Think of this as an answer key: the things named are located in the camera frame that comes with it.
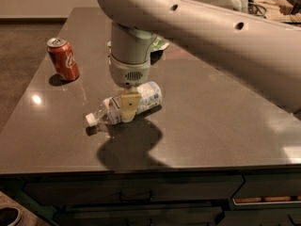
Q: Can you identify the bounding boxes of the dark shoe on floor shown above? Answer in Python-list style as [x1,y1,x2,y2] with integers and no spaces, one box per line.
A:
[0,207,22,226]

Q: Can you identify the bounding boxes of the blue label plastic bottle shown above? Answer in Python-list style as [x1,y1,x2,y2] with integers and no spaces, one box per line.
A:
[86,81,163,126]

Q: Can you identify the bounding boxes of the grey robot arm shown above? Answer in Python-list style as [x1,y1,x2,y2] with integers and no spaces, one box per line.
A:
[98,0,301,117]

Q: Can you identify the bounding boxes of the dark cabinet drawers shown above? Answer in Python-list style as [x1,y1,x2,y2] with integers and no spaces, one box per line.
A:
[1,170,301,226]

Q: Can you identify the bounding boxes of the red soda can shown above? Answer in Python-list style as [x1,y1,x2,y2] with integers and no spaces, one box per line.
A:
[47,38,79,81]

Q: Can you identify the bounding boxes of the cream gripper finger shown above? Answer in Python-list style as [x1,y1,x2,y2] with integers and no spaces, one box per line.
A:
[119,90,142,122]

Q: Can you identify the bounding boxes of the metal mesh cup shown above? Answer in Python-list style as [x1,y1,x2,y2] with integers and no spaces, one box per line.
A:
[247,2,267,18]

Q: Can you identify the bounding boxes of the green jalapeno chip bag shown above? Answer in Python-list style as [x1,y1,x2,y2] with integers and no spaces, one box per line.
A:
[107,37,169,56]

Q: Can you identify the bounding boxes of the white napkin in cup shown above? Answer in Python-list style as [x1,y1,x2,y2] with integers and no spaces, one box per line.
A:
[230,0,248,13]

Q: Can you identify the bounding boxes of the tray of snack packets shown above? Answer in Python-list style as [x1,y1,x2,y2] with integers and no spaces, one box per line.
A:
[251,0,301,24]

